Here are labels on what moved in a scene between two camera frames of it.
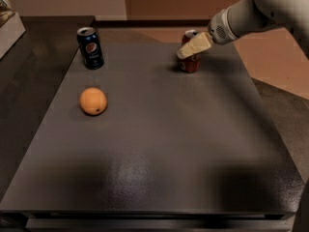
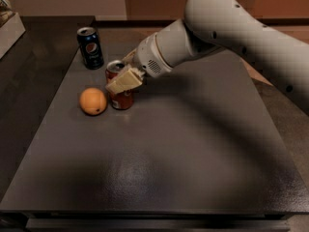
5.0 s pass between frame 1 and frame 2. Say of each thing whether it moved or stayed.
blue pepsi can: stayed
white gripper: moved
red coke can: moved
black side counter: stayed
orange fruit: stayed
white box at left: stayed
